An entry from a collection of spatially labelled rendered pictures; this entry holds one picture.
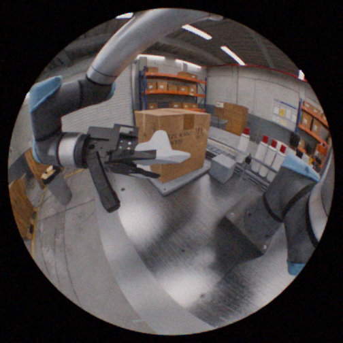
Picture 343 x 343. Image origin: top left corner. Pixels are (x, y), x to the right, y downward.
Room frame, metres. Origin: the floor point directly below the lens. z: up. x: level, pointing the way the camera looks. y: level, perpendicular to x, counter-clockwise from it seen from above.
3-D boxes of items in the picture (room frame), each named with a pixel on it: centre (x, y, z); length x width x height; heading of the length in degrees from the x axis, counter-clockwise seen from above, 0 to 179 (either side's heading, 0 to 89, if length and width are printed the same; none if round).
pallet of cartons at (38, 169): (1.44, 3.55, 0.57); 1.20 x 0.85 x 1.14; 35
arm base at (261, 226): (0.10, -0.29, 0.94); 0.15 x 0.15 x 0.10
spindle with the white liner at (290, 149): (0.39, -0.81, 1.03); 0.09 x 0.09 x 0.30
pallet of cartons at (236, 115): (3.87, -2.26, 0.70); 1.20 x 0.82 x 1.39; 38
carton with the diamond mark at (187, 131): (0.52, 0.02, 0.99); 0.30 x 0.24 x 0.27; 31
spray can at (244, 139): (0.48, -0.39, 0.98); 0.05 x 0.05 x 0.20
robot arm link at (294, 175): (0.08, -0.29, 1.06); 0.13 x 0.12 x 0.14; 162
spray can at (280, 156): (0.30, -0.52, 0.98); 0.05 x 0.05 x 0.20
